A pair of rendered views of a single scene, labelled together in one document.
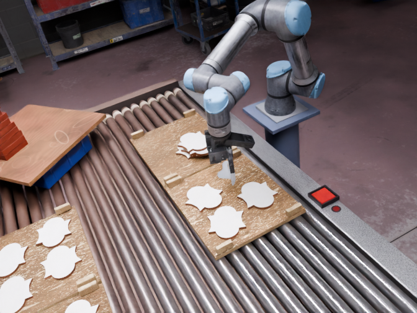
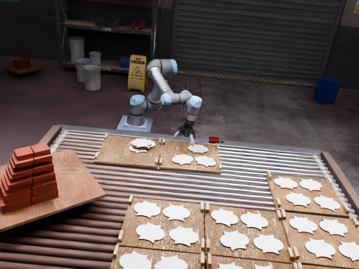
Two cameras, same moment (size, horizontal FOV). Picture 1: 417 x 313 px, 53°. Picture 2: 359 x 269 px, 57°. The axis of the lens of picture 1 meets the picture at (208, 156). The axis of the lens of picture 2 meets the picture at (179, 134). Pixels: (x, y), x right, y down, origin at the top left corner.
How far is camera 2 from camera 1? 191 cm
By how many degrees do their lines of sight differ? 58
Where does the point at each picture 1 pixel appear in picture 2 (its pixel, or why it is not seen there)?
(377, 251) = (249, 145)
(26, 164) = (80, 190)
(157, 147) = (119, 156)
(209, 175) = (167, 153)
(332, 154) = not seen: hidden behind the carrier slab
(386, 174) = not seen: hidden behind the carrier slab
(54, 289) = (194, 220)
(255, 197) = (199, 149)
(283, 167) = (185, 139)
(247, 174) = (180, 145)
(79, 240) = (164, 203)
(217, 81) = (184, 95)
